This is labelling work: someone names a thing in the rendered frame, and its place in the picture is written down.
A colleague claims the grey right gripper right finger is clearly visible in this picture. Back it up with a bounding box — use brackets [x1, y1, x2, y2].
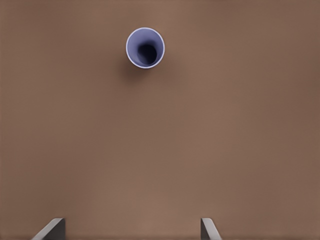
[200, 217, 223, 240]

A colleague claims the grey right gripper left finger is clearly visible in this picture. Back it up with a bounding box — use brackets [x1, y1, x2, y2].
[31, 217, 66, 240]

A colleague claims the blue bowl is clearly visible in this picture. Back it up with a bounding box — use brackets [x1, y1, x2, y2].
[125, 27, 166, 70]

